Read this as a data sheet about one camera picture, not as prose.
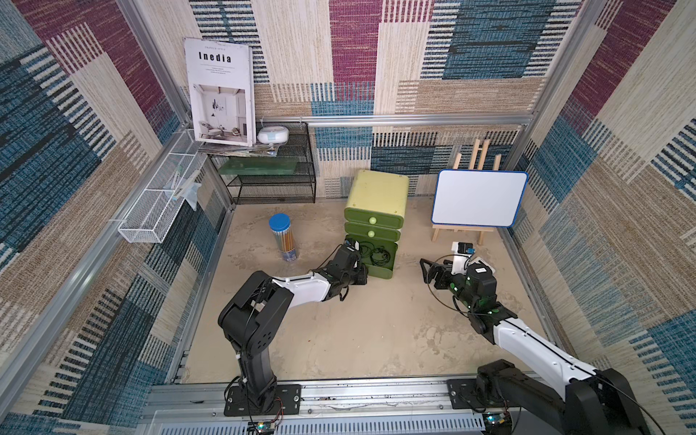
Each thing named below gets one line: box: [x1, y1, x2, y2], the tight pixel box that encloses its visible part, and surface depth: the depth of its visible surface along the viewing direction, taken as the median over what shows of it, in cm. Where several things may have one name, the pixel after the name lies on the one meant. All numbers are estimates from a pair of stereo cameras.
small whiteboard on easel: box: [431, 138, 530, 246], surface depth 98 cm
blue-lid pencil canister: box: [268, 212, 299, 262], surface depth 91 cm
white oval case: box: [257, 125, 290, 145], surface depth 89 cm
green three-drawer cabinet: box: [343, 169, 410, 280], surface depth 96 cm
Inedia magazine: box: [183, 38, 257, 147], surface depth 79 cm
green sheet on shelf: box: [218, 156, 300, 175], surface depth 99 cm
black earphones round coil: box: [369, 245, 391, 266], surface depth 103 cm
